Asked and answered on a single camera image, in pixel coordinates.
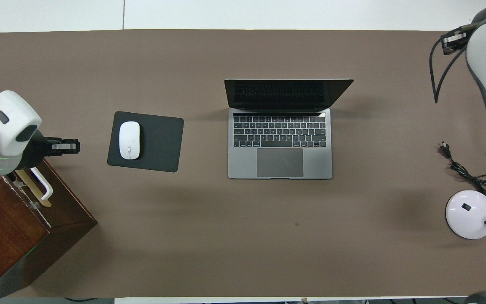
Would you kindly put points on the black mouse pad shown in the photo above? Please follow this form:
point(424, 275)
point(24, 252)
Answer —
point(160, 143)

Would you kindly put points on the white computer mouse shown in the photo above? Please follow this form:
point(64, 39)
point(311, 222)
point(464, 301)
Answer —
point(129, 140)

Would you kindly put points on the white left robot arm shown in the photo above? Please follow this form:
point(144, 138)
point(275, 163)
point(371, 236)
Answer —
point(2, 135)

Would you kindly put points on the brown table mat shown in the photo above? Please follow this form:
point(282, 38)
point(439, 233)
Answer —
point(243, 236)

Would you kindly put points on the grey aluminium laptop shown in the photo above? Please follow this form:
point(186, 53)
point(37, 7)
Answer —
point(281, 139)

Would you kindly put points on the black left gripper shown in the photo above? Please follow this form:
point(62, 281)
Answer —
point(36, 150)

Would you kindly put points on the white desk lamp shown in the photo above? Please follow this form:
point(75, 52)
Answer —
point(468, 215)

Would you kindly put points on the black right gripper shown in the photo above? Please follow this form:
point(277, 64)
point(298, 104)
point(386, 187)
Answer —
point(466, 36)

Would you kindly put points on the dark brown wooden box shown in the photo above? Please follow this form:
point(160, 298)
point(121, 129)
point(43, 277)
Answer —
point(11, 236)

